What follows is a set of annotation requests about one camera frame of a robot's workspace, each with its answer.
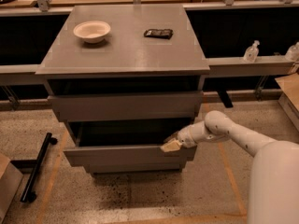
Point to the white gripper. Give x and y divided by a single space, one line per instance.
186 138

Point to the grey drawer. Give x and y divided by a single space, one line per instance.
165 105
125 142
104 169

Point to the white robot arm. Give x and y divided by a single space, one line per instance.
274 177

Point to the grey top drawer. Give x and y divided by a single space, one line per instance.
165 105

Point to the grey drawer cabinet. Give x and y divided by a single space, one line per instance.
125 46

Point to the grey bottom drawer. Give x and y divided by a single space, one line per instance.
104 169

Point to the clear sanitizer bottle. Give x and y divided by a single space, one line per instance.
251 52

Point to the cardboard box right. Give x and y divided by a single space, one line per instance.
289 99

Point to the cardboard box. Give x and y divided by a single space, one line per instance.
10 179
289 99

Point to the white bowl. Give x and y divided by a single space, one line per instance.
92 31

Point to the black wheeled stand base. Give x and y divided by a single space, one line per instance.
28 195

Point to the cardboard box left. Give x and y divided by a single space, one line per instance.
10 179

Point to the grey metal rail shelf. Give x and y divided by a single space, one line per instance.
31 74

